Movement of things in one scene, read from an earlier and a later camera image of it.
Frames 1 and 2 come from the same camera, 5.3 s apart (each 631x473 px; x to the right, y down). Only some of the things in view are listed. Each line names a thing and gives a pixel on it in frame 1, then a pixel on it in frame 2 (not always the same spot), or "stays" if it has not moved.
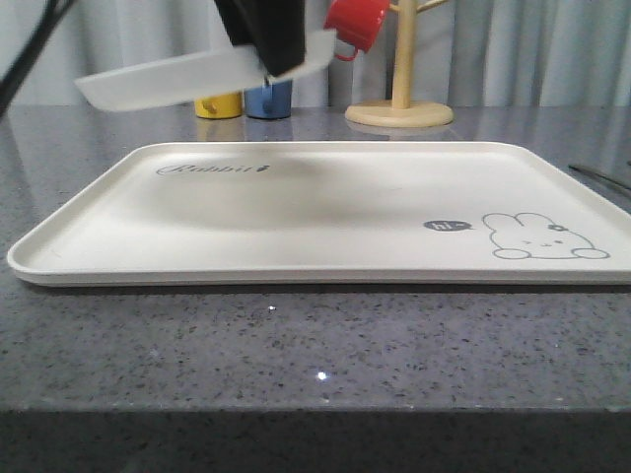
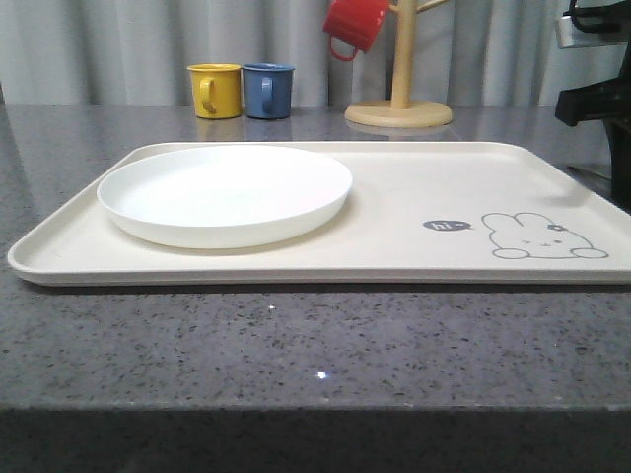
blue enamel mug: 269,101 stays
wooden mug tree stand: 402,111 stays
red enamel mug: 358,23 stays
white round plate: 217,72 -> 224,197
